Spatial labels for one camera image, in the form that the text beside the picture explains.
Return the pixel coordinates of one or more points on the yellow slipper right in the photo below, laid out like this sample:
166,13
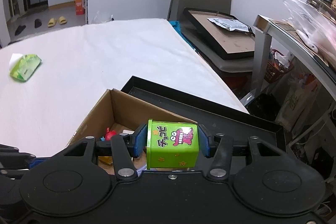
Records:
62,20

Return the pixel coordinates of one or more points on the clear plastic bag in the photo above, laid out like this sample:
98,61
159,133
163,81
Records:
315,30

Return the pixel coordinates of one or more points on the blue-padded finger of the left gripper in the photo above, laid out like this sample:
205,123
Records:
11,158

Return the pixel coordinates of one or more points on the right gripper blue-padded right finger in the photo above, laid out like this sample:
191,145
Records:
209,143

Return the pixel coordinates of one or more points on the black shoe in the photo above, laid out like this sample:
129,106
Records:
19,30
37,23

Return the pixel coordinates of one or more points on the crumpled white paper packet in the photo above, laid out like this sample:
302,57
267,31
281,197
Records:
230,24

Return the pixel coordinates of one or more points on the small grey drawer organiser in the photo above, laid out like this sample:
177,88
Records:
322,7

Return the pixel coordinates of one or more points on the black shallow tray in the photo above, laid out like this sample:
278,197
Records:
215,117

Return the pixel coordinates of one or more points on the yellow slipper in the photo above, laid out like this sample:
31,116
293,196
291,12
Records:
52,22
62,20

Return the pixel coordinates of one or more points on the brown cardboard box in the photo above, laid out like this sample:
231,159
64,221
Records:
117,110

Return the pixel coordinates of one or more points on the red crab beer mug figure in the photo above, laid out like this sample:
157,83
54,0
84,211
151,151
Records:
108,135

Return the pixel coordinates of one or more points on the green wet wipes pack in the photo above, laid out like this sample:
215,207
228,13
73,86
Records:
22,67

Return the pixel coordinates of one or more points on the white square charger block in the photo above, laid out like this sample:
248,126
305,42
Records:
126,132

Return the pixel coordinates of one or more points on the yellow slipper left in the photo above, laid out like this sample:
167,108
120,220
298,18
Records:
52,22

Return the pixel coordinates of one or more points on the green cartoon tin box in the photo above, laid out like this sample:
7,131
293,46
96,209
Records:
171,145

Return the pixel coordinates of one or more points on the black picture frame brown backing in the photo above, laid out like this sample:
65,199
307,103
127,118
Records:
229,45

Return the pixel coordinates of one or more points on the grey upholstered chair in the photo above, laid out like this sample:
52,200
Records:
197,41

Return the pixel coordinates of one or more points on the orange cardboard box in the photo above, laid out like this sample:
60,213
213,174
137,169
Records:
79,7

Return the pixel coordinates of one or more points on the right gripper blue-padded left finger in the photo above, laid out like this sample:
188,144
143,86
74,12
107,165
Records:
130,145

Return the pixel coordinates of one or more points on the red waste basket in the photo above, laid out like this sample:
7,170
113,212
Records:
275,70

